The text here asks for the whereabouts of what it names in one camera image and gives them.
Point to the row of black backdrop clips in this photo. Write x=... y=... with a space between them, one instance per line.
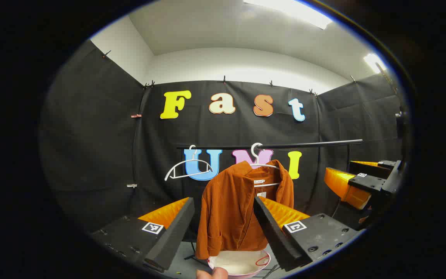
x=224 y=80

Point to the white laundry hamper pink rim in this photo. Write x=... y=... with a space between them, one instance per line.
x=238 y=265

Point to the black clothes rack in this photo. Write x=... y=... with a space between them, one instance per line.
x=304 y=144

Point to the small ceiling light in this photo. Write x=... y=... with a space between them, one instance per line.
x=374 y=62

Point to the metal tripod stand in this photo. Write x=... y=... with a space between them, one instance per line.
x=385 y=75

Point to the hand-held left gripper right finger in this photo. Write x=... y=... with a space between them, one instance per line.
x=273 y=236

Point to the white clothes hanger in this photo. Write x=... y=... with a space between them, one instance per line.
x=256 y=149
x=184 y=166

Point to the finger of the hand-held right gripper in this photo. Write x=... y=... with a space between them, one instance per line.
x=368 y=184
x=374 y=170

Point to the long ceiling light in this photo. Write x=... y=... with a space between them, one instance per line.
x=289 y=9

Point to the black backdrop cloth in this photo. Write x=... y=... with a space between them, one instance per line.
x=99 y=147

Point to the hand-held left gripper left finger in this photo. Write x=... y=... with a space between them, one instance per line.
x=174 y=236

